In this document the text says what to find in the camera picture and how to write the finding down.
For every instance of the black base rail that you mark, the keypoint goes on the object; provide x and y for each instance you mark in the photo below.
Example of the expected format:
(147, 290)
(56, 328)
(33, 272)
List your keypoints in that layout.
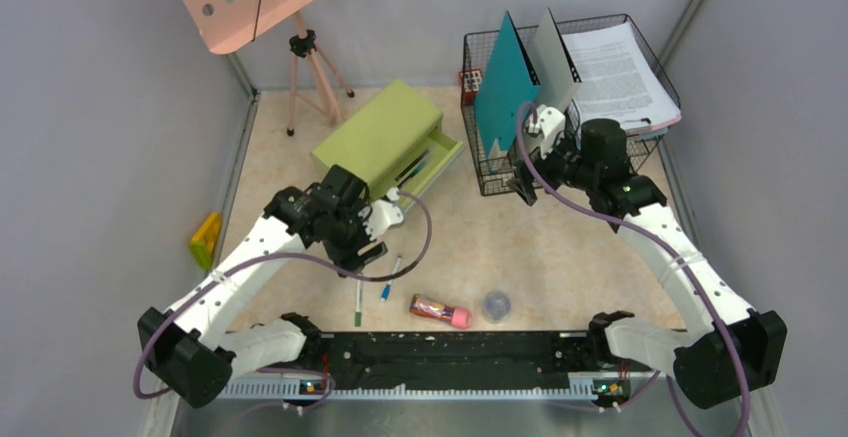
(450, 362)

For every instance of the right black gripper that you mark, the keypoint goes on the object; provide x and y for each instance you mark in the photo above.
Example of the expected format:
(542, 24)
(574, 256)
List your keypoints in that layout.
(523, 183)

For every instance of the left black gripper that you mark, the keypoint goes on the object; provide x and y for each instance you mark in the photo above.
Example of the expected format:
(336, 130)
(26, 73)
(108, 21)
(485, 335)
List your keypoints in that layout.
(350, 257)

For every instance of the grey white folder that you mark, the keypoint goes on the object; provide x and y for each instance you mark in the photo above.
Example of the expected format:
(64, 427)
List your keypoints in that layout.
(559, 79)

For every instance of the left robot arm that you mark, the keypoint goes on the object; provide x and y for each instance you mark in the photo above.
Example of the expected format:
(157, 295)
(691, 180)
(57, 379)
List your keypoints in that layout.
(190, 347)

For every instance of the black pen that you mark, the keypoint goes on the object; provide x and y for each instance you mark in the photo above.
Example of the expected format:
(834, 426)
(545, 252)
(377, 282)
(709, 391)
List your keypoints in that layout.
(411, 166)

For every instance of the teal folder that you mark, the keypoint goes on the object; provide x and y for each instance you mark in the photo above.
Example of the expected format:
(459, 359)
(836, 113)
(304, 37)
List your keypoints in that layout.
(509, 80)

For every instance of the printed paper clipboard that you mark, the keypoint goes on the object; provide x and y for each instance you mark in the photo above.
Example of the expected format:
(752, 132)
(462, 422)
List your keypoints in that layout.
(617, 83)

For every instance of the pink capped pencil tube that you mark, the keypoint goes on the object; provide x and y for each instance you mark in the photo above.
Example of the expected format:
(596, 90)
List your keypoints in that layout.
(455, 316)

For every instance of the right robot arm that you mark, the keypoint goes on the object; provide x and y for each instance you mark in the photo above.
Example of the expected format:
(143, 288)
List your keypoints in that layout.
(727, 349)

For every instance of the black wire desk organizer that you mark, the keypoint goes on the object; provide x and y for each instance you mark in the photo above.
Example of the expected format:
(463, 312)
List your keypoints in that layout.
(492, 173)

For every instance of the green capped marker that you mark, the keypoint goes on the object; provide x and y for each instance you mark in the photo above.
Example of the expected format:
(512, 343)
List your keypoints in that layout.
(359, 304)

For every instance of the green rectangular box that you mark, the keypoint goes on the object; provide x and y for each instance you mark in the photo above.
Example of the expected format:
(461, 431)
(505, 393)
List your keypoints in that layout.
(380, 139)

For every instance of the clear round container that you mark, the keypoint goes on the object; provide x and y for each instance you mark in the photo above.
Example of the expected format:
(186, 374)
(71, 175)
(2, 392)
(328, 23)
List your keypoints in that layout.
(496, 306)

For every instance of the light blue clipboard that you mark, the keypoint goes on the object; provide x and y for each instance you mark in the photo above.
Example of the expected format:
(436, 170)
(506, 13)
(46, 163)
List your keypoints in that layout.
(652, 130)

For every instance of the blue capped marker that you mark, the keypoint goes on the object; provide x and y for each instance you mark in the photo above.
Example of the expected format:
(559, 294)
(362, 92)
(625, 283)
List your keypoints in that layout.
(387, 286)

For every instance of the yellow green block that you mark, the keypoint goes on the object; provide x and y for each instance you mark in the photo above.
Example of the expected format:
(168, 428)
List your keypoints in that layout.
(203, 242)

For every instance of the red calculator cube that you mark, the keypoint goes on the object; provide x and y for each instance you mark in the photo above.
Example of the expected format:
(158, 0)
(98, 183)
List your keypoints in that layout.
(470, 82)

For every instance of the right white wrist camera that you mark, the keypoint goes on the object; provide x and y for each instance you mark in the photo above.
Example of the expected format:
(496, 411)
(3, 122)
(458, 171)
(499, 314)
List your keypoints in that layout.
(543, 129)

